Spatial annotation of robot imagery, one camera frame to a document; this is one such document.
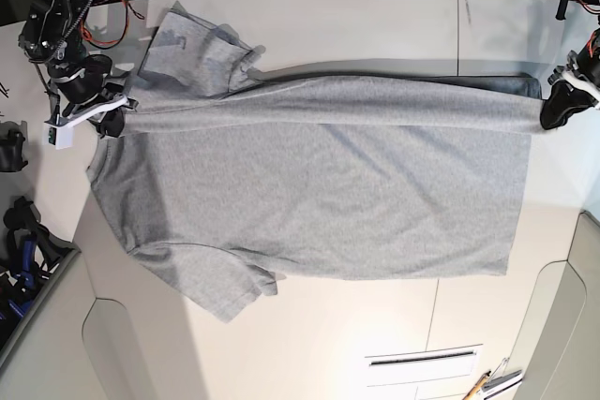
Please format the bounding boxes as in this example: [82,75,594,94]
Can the black and blue tool pile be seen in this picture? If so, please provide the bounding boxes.
[1,197,75,326]

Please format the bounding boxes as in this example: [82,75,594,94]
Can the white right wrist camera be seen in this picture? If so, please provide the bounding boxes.
[44,115,74,150]

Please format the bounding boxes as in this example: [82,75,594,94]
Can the grey T-shirt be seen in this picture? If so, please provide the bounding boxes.
[88,9,542,321]

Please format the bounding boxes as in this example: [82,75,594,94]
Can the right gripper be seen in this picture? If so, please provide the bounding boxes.
[48,55,139,138]

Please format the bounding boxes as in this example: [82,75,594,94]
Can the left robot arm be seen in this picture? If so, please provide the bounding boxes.
[540,0,599,130]

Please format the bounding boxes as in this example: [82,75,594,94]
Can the black device at table edge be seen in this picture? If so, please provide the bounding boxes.
[0,122,28,173]

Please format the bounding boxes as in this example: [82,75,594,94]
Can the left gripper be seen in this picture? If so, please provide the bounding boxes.
[539,29,599,130]

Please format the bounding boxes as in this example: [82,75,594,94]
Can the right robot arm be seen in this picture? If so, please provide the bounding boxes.
[18,0,137,147]

